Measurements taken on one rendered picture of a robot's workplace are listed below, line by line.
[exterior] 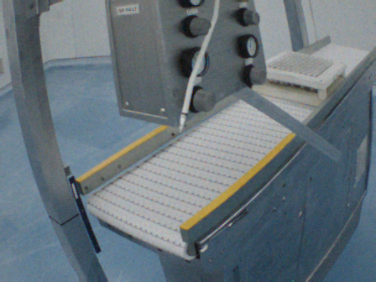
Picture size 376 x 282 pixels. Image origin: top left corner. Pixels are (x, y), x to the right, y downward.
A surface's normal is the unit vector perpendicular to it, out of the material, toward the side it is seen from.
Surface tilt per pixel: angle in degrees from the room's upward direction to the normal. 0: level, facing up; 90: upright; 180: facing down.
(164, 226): 0
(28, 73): 90
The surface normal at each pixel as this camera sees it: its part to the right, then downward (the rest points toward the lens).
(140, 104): -0.64, 0.41
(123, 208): -0.14, -0.89
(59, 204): 0.76, 0.18
